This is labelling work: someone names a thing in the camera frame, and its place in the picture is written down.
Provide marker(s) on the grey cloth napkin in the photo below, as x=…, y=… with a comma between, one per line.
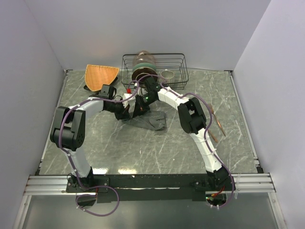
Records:
x=151, y=120

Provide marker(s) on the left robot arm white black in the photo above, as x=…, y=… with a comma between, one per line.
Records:
x=69, y=127

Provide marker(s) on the black wire dish rack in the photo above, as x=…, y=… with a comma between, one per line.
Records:
x=174, y=62

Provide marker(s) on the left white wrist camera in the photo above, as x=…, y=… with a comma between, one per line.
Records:
x=129, y=100

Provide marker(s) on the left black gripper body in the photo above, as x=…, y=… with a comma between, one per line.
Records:
x=118, y=109

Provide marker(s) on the striped grey ceramic cup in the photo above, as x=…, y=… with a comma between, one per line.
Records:
x=167, y=76

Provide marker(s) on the woven orange wicker tray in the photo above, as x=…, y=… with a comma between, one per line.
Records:
x=105, y=73

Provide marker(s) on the brown dark bowl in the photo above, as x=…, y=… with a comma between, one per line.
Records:
x=142, y=76

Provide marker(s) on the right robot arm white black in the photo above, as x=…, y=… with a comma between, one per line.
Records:
x=195, y=119

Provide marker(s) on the copper spoon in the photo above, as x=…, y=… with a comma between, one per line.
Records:
x=213, y=136

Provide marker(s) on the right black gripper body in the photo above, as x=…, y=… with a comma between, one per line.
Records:
x=144, y=102

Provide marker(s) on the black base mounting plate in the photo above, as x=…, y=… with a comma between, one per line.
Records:
x=145, y=187

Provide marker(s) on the copper fork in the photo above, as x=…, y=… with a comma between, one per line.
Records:
x=216, y=119

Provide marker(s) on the green plate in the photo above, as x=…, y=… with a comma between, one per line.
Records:
x=144, y=65

